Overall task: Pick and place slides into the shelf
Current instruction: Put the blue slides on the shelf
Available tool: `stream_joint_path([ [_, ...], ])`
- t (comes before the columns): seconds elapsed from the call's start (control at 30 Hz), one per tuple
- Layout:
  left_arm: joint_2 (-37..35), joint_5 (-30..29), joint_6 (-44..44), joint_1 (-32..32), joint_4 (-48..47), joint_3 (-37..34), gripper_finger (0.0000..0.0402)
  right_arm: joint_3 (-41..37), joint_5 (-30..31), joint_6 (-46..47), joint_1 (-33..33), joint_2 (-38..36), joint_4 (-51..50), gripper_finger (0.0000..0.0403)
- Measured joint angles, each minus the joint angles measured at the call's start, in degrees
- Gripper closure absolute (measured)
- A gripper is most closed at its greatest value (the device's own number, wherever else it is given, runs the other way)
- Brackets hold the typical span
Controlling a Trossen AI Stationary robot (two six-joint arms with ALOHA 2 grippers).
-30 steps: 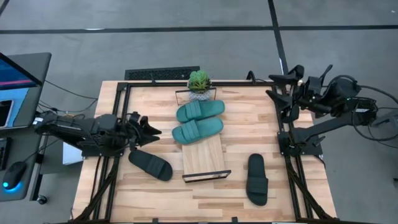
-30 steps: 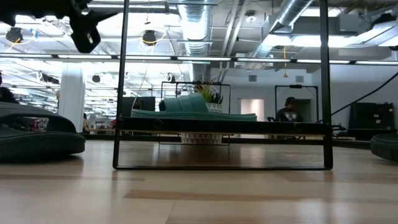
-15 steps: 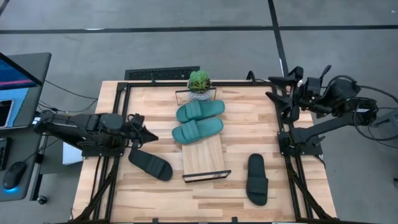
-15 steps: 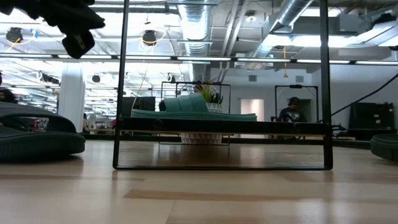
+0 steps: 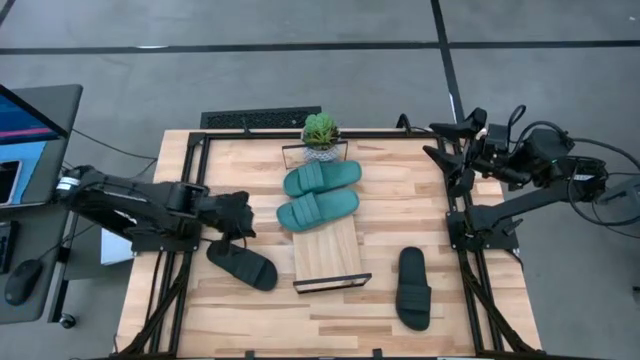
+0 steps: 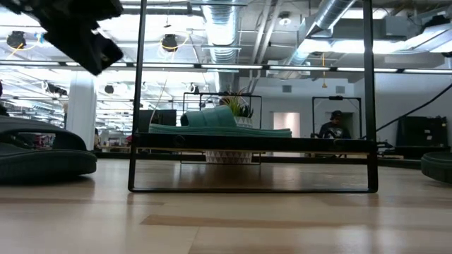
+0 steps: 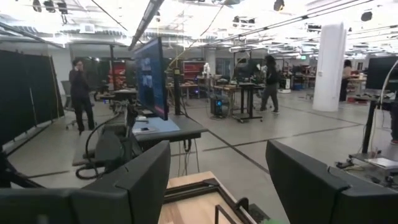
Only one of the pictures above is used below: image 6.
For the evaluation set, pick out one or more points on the wooden shelf black metal frame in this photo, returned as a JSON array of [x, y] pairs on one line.
[[247, 143]]

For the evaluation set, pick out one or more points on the potted succulent patterned white pot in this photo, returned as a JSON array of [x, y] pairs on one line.
[[243, 121]]

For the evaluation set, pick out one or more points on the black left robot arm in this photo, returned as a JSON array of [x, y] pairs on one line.
[[10, 4]]

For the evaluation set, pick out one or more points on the person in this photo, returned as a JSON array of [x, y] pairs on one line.
[[333, 130], [96, 135]]

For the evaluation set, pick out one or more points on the silver round ceiling duct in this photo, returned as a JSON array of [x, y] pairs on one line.
[[222, 28]]

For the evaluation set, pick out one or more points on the silver slanted ceiling duct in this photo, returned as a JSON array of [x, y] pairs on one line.
[[332, 14]]

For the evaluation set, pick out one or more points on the long ceiling light strip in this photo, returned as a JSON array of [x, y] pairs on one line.
[[229, 66]]

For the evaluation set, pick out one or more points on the black aluminium table frame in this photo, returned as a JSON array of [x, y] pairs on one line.
[[300, 159]]

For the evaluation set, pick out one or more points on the black slide sandal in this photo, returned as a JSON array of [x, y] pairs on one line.
[[42, 166], [439, 167]]

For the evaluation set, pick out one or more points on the black equipment case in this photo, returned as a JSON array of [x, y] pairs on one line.
[[420, 130]]

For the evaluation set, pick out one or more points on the black metal frame stand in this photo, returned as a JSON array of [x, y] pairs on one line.
[[335, 98]]

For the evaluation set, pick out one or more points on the white pillar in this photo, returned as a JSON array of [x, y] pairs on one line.
[[81, 113]]

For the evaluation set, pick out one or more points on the black cabinet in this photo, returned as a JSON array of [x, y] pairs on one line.
[[162, 118]]

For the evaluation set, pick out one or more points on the black round ceiling lamp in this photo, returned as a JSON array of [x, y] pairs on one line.
[[169, 42], [16, 39]]

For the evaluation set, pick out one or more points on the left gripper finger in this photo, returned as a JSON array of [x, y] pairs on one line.
[[99, 8]]

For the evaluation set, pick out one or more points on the green slide sandal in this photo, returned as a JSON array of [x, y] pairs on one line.
[[212, 120]]

